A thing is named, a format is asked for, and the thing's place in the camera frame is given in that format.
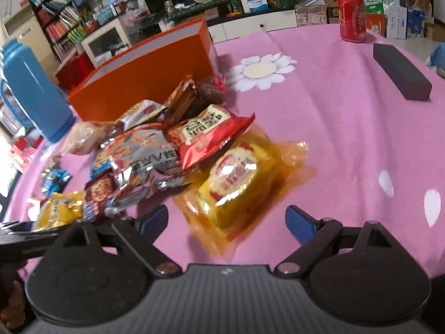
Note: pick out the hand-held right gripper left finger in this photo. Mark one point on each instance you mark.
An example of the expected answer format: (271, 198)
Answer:
(154, 218)

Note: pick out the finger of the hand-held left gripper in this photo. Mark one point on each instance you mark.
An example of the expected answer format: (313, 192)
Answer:
(15, 227)
(24, 247)

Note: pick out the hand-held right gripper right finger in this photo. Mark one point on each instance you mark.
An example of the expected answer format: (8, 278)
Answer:
(299, 223)

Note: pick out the orange cardboard box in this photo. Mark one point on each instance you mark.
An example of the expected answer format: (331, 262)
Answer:
(139, 76)

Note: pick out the small yellow snack packet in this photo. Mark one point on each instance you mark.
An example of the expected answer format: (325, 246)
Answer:
(59, 212)

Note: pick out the small brown red snack packet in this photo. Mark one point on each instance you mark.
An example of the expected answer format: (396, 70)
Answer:
(100, 196)

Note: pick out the small blue snack packet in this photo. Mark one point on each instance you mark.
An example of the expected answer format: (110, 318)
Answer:
(55, 178)

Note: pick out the silver orange snack packet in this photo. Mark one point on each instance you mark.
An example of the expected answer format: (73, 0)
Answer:
(139, 156)

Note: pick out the yellow cake clear-wrapped packet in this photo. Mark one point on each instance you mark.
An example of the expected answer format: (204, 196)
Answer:
(236, 184)

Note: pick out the beige brown snack packet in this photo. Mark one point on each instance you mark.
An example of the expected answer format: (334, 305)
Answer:
(142, 113)

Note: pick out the round bread packet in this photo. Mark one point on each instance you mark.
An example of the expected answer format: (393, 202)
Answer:
(85, 137)

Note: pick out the brown gold snack packet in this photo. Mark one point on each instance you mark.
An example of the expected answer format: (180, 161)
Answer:
(180, 101)

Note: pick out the blue thermos flask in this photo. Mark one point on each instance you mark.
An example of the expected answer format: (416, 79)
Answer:
(33, 94)

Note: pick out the red gift bag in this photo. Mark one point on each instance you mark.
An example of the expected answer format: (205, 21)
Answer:
(73, 71)

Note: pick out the black rectangular box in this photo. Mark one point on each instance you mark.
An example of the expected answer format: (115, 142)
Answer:
(399, 71)

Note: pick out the white glass-door cabinet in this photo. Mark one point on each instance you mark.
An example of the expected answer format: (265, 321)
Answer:
(104, 43)

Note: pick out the beige standing air conditioner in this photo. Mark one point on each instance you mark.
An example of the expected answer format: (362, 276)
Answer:
(26, 38)

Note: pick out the white black television stand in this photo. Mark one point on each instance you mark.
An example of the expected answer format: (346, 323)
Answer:
(250, 24)

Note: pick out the dark bookshelf with books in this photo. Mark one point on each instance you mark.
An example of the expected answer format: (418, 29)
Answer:
(57, 24)

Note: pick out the pink printed carton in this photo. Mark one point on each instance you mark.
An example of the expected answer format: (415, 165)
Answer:
(310, 15)

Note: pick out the brown cardboard carton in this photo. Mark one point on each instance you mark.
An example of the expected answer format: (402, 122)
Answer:
(333, 14)

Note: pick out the orange white carton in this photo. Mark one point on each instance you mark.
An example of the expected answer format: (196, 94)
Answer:
(375, 25)

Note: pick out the red soda can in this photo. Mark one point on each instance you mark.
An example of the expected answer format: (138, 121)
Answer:
(352, 17)

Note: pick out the blue white tissue box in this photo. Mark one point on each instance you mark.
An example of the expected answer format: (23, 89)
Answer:
(258, 4)

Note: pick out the blue white carton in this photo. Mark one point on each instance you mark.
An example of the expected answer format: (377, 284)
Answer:
(415, 22)

